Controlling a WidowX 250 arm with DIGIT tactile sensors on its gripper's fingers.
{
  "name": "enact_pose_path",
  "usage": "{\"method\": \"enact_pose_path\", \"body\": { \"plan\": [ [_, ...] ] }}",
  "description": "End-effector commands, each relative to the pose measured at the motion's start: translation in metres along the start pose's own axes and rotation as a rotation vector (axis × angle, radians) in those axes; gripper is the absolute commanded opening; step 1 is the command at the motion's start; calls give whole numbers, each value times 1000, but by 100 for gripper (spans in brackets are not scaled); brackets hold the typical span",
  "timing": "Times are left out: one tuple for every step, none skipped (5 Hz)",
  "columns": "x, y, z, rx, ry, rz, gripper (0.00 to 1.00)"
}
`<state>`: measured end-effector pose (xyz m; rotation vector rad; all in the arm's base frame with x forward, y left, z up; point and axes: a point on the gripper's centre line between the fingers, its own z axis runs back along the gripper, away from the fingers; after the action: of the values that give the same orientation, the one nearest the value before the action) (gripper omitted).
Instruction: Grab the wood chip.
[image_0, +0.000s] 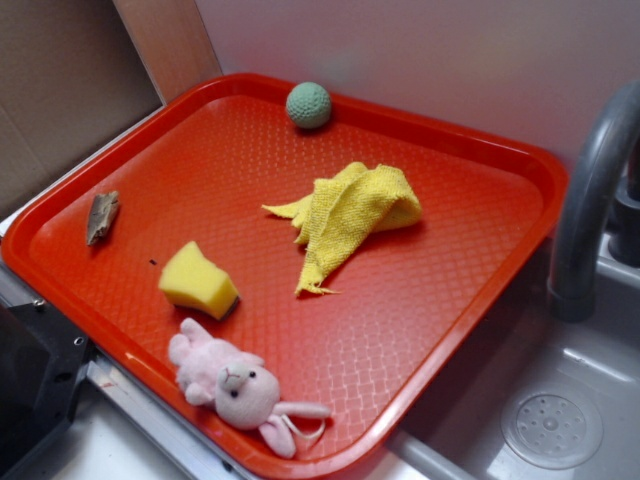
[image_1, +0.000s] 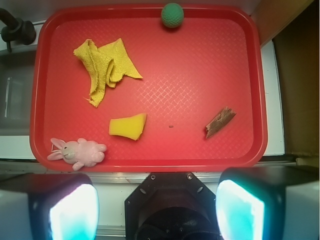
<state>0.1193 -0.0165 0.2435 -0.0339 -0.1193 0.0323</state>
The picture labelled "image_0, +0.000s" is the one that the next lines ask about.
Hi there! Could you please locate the brown wood chip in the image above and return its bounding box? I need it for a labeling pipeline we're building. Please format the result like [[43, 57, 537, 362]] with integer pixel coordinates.
[[86, 191, 120, 246]]

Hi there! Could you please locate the yellow cloth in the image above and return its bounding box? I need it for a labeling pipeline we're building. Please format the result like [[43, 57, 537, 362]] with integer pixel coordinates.
[[263, 162, 423, 296]]

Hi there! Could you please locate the red plastic tray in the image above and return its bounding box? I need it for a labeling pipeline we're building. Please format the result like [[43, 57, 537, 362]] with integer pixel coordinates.
[[2, 74, 567, 479]]

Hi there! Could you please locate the green dimpled ball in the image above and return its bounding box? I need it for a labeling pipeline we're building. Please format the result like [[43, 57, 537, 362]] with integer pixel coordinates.
[[285, 82, 332, 129]]

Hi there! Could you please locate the yellow sponge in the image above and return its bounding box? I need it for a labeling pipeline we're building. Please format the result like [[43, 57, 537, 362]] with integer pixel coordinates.
[[158, 241, 240, 320]]

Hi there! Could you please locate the pink plush bunny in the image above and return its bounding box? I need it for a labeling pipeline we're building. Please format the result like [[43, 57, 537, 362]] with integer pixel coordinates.
[[168, 318, 331, 459]]

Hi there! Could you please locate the grey toy faucet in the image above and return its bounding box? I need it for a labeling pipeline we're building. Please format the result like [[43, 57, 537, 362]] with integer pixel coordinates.
[[547, 81, 639, 322]]

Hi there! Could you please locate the grey toy sink basin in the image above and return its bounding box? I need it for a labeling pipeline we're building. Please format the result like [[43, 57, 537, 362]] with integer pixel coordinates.
[[389, 234, 640, 480]]

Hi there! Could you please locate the round sink drain cover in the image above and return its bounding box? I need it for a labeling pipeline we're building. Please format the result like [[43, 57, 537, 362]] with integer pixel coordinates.
[[500, 383, 604, 470]]

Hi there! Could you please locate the black metal bracket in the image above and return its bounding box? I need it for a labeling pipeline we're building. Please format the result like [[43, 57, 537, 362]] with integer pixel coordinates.
[[1, 303, 92, 479]]

